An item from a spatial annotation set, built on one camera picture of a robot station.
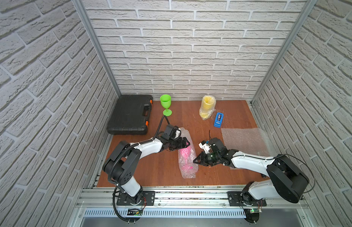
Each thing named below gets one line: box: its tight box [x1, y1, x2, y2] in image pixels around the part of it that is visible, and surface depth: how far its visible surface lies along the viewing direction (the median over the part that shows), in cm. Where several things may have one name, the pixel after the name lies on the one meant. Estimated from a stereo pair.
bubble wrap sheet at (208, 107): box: [199, 94, 217, 121], surface depth 103 cm
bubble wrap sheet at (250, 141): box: [220, 127, 277, 158], surface depth 99 cm
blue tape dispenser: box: [213, 112, 224, 129], surface depth 105 cm
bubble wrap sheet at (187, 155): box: [177, 127, 199, 179], surface depth 83 cm
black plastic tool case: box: [106, 94, 154, 136], surface depth 103 cm
